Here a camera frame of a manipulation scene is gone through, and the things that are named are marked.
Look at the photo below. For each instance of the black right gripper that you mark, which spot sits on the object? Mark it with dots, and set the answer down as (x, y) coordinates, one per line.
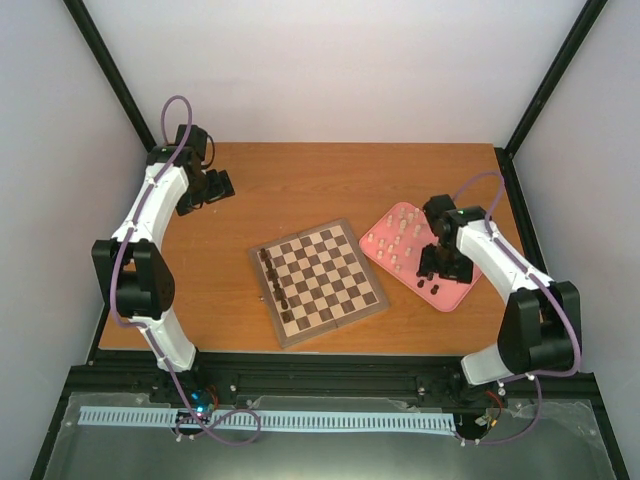
(463, 274)

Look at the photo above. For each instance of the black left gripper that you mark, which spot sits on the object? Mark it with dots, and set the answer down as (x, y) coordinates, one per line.
(222, 188)

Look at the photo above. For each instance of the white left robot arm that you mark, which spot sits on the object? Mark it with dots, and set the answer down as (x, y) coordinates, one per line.
(134, 278)

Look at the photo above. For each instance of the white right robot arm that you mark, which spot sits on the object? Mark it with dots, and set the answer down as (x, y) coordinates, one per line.
(539, 333)

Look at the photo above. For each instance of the wooden chess board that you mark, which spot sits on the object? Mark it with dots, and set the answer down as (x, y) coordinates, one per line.
(325, 277)

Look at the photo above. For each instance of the pink plastic tray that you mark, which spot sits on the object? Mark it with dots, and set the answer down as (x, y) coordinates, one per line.
(395, 237)

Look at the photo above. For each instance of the black aluminium frame rail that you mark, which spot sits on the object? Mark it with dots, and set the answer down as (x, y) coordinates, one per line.
(235, 377)

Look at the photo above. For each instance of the light blue cable duct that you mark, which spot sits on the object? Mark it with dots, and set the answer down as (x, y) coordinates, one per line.
(272, 421)

